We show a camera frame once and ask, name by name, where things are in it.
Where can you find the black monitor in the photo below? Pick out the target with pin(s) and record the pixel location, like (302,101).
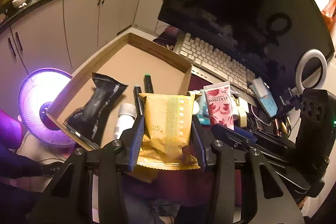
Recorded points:
(236,3)

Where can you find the black snack packet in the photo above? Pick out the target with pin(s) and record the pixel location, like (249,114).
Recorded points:
(97,111)

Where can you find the person's legs in jeans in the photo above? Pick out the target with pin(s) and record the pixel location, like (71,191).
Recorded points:
(136,208)

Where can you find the pink floral hand cream tube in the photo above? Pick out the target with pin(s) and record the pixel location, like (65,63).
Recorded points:
(219,106)

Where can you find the white keyboard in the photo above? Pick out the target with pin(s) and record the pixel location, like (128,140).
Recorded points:
(210,56)

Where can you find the pile of pens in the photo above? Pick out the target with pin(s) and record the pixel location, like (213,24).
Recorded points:
(278,125)

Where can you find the cartoon print tissue pack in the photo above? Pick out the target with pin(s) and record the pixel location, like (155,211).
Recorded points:
(202,119)

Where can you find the shallow cardboard box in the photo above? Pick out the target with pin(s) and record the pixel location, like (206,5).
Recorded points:
(126,66)

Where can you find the gold foil packet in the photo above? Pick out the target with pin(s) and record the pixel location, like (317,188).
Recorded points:
(168,129)

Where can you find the white spray bottle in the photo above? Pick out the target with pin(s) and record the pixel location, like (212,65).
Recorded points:
(124,116)

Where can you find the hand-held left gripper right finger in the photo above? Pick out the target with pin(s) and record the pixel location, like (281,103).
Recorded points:
(198,142)

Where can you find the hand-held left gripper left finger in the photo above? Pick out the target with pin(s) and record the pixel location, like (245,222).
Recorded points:
(136,142)

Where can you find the light blue book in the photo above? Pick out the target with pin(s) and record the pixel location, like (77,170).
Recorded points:
(270,104)

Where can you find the burgundy tablecloth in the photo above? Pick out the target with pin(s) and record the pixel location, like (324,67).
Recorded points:
(183,184)

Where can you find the white kitchen cabinets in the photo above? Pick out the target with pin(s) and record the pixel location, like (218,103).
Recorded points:
(78,16)

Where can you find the orange bag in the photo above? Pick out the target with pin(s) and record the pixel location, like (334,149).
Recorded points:
(329,12)

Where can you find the round purple glowing heater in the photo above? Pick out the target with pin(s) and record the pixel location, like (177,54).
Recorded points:
(34,98)

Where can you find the white power bank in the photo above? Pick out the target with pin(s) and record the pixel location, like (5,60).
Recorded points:
(258,87)

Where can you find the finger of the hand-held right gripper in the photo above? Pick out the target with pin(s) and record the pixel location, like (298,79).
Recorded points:
(244,134)
(228,133)

